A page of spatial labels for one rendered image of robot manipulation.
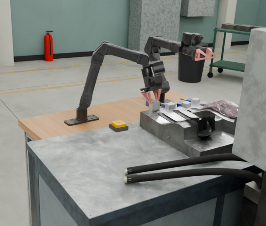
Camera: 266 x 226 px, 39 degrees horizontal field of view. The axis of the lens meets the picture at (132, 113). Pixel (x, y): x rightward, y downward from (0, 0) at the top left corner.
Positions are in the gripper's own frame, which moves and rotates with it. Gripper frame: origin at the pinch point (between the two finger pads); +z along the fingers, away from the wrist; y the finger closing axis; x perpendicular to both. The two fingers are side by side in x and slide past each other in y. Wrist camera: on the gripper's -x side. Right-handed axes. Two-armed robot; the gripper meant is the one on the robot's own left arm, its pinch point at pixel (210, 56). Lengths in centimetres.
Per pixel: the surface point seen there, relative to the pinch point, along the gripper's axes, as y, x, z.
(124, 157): -67, 39, 13
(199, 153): -42, 33, 36
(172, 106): -18.3, 28.8, -7.4
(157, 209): -74, 46, 45
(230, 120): 0.1, 31.6, 19.9
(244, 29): 364, 40, -237
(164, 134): -39, 35, 9
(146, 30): 340, 77, -453
